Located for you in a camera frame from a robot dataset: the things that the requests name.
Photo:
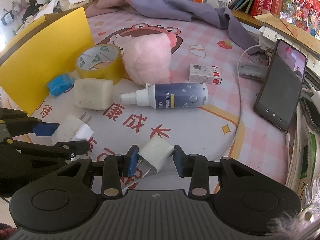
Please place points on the white charger plug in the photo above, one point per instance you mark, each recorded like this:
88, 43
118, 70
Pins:
73, 129
155, 154

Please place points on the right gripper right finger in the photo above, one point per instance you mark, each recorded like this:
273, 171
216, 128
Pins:
192, 166

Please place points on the pink fluffy plush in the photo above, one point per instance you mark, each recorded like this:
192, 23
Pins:
147, 58

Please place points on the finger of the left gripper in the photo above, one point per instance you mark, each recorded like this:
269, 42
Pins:
16, 122
61, 150

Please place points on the white sponge block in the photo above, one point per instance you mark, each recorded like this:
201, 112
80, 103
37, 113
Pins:
93, 93

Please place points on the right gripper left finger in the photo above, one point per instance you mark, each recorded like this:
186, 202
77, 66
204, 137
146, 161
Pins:
115, 167

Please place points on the small white red box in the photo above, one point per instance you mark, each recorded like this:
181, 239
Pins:
204, 74

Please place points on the black smartphone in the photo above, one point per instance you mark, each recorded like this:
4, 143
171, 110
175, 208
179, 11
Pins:
280, 93

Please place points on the brown paper envelope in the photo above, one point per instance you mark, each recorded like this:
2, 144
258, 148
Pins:
275, 28

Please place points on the yellow cardboard box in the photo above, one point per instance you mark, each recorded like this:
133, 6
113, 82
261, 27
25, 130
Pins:
45, 49

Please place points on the red book set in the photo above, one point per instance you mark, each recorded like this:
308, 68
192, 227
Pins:
261, 7

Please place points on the yellow tape roll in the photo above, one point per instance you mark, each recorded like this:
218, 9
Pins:
101, 62

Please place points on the blue small toy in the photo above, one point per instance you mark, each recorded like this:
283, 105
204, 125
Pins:
60, 84

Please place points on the pink cartoon table mat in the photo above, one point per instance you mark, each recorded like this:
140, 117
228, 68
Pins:
207, 109

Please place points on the purple cloth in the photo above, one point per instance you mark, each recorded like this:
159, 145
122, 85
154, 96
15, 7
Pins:
182, 10

